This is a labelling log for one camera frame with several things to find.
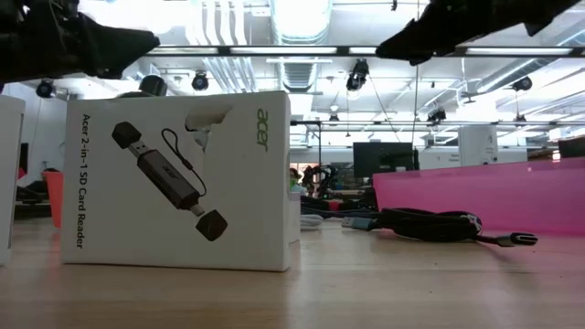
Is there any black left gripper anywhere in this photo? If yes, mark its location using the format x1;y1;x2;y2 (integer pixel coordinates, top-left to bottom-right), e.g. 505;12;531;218
0;0;162;85

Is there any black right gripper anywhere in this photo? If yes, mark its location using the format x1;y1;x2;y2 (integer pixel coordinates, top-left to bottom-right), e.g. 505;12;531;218
375;0;582;67

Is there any black USB cable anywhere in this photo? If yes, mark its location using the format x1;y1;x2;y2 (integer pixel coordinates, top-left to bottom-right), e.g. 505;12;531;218
340;207;539;248

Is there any pink plastic bin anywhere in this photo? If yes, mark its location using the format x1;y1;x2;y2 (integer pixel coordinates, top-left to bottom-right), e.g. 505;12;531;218
372;157;585;238

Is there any white round pillar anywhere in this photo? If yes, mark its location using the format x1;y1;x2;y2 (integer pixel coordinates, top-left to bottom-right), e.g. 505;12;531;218
458;125;499;166

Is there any black computer monitor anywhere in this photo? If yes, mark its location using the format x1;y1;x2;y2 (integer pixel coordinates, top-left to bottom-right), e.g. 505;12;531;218
352;141;420;179

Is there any overhead LED light bar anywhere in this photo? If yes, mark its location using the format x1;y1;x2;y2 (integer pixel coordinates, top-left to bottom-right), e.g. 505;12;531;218
145;44;585;58

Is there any black background robot equipment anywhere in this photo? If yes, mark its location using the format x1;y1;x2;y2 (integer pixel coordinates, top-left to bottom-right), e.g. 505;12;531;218
301;164;340;198

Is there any orange plastic basket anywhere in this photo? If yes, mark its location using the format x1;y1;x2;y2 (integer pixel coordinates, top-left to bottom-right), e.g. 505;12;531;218
42;169;65;229

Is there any plain white box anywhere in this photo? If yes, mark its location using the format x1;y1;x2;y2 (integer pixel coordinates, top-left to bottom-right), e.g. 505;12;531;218
0;94;27;267

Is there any white Acer card reader box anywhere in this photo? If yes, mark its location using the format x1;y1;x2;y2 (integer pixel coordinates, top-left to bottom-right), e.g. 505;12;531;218
60;90;293;273

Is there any small white box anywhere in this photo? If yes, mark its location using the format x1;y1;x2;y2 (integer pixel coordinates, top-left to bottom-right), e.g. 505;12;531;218
288;190;302;244

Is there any white coiled cable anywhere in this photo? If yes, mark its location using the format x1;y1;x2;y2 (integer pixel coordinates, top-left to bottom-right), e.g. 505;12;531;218
299;213;325;232

